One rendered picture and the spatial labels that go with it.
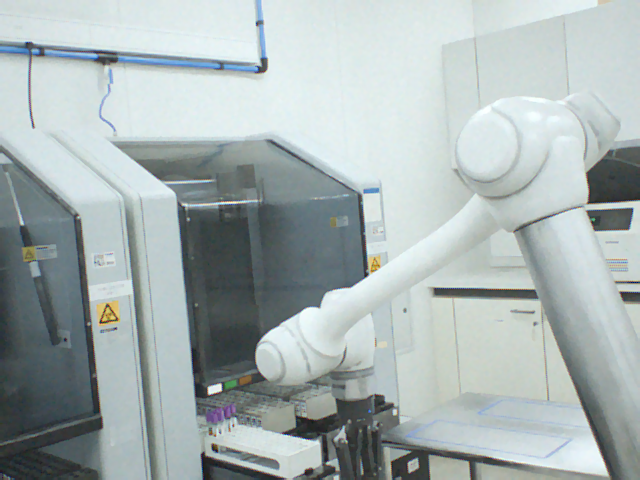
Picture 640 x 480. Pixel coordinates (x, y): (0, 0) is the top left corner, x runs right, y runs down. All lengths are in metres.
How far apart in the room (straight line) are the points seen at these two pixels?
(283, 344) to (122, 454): 0.54
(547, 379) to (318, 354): 2.73
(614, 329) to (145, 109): 2.33
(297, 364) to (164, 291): 0.51
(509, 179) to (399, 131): 3.13
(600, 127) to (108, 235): 0.99
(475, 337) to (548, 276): 3.10
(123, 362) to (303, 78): 2.23
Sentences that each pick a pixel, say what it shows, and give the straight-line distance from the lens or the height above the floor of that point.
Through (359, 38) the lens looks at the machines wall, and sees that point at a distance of 4.02.
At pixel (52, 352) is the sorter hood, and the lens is 1.63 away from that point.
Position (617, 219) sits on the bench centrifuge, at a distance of 3.76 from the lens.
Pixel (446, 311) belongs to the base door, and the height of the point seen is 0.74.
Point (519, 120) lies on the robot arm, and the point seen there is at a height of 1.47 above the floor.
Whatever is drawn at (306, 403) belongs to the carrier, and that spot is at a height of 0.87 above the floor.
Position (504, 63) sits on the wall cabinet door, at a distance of 4.33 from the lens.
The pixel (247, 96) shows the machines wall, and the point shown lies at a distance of 3.43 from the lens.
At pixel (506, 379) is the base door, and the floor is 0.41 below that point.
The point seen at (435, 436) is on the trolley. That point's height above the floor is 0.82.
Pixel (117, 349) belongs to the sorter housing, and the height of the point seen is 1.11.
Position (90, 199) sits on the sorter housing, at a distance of 1.68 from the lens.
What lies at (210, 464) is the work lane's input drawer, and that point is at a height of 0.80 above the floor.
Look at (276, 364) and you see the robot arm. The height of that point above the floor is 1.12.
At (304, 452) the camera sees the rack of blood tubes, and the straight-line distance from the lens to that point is 1.71.
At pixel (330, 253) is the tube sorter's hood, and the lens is 2.09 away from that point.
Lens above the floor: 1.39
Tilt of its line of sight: 3 degrees down
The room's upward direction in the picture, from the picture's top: 5 degrees counter-clockwise
